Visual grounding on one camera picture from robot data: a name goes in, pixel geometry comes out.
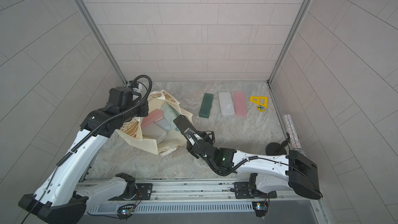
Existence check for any floral canvas tote bag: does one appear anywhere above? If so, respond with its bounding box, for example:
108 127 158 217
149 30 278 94
115 90 193 156

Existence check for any dark green pencil case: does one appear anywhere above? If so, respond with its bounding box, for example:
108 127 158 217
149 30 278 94
199 93 214 118

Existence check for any white grey pencil case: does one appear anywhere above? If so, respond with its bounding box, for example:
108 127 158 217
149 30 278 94
218 92 235 117

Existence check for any pink pencil case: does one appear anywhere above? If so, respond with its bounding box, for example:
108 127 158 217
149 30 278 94
234 91 247 117

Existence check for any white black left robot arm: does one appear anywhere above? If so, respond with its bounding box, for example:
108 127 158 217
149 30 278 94
18 87 150 224

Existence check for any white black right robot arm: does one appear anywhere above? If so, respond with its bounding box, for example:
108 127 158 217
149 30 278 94
173 115 323 200

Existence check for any light teal pencil case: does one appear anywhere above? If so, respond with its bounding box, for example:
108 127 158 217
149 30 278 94
161 103 181 131

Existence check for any salmon red pencil case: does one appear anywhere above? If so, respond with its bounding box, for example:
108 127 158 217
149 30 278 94
141 109 164 129

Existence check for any translucent white pencil case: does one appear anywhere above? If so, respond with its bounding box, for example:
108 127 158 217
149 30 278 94
142 123 167 145

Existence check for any yellow triangular wooden toy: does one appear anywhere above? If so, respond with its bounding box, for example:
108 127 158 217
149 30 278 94
249 96 268 113

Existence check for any black microphone stand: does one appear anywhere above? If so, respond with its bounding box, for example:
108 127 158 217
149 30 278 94
266 132 291 156

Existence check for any right circuit board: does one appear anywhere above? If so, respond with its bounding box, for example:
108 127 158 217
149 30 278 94
252 201 269 218

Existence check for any circuit board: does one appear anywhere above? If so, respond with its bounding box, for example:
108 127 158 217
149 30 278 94
117 204 137 222
252 201 269 218

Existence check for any glittery silver microphone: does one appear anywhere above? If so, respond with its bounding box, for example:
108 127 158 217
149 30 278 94
283 115 305 156

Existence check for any left circuit board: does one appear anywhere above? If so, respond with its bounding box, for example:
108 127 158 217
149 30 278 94
117 204 137 222

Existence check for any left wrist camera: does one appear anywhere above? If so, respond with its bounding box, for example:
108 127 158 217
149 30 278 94
126 81 143 93

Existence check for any aluminium mounting rail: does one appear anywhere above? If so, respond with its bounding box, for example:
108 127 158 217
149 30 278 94
74 178 322 204

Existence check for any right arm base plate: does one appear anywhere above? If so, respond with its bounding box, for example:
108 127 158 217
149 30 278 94
230 182 277 199

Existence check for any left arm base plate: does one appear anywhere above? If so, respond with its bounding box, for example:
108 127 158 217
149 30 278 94
115 183 153 201

